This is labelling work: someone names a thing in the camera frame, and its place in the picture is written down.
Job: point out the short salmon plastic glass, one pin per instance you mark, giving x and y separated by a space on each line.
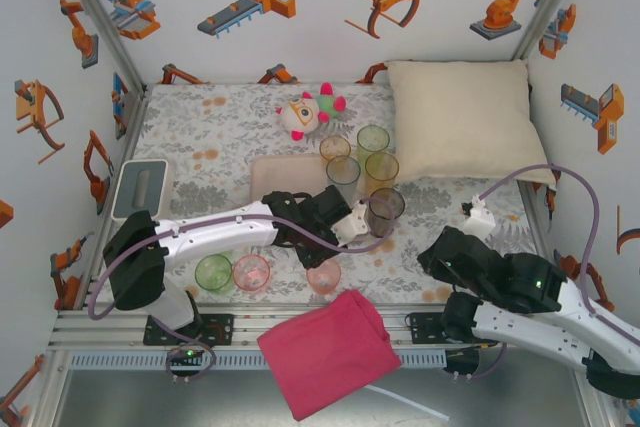
323 281

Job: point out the tall blue plastic glass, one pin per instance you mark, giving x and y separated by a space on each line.
343 174

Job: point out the short pink plastic glass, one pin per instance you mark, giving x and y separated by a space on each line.
251 274

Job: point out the tall dark grey glass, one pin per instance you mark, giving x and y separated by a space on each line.
387 207

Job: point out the short amber plastic glass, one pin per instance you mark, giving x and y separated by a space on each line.
335 147

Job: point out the tall amber plastic glass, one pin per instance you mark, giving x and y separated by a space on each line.
382 172

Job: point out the tall green plastic glass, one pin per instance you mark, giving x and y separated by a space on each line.
373 139

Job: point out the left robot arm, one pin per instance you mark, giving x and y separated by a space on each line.
215 234

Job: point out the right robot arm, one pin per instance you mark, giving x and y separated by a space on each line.
550 334

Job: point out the beige pink tray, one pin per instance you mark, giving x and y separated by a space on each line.
285 172

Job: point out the floral table cloth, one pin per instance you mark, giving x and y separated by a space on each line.
360 267

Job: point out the magenta folded cloth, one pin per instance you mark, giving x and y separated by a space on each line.
330 357

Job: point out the white pink plush toy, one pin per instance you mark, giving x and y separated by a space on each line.
300 114

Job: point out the small circuit board green light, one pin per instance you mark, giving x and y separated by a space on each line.
186 354

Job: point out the cream pillow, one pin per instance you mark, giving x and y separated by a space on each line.
425 97

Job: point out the grey white tissue box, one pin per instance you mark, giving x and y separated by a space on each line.
140 187

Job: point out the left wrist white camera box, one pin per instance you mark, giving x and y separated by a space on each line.
350 227

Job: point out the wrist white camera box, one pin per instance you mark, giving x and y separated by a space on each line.
350 227
480 219

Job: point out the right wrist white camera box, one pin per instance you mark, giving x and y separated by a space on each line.
480 219

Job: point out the aluminium table edge rail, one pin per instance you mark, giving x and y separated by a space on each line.
250 319

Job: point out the aluminium frame post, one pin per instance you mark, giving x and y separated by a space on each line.
552 2
101 17

